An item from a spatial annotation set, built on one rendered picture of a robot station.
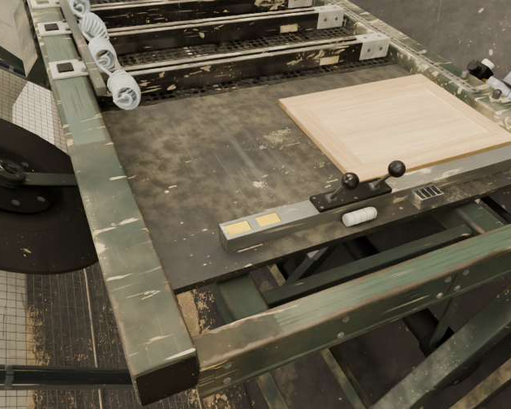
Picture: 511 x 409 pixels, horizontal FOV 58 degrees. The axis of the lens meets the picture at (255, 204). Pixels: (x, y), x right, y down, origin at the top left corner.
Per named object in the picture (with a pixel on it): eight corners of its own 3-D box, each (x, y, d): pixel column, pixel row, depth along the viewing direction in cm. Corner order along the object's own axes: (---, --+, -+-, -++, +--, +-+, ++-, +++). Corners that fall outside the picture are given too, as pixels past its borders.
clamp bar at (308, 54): (388, 58, 176) (406, -8, 160) (61, 111, 135) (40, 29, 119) (373, 48, 183) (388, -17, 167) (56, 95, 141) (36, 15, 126)
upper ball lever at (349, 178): (337, 206, 106) (365, 183, 94) (324, 210, 105) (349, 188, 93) (332, 191, 107) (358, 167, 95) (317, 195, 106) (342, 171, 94)
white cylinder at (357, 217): (347, 229, 105) (375, 221, 108) (349, 220, 103) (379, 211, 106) (341, 221, 107) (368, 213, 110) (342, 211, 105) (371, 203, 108)
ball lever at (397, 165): (380, 194, 110) (412, 171, 98) (367, 197, 109) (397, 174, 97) (374, 179, 111) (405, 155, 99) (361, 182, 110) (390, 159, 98)
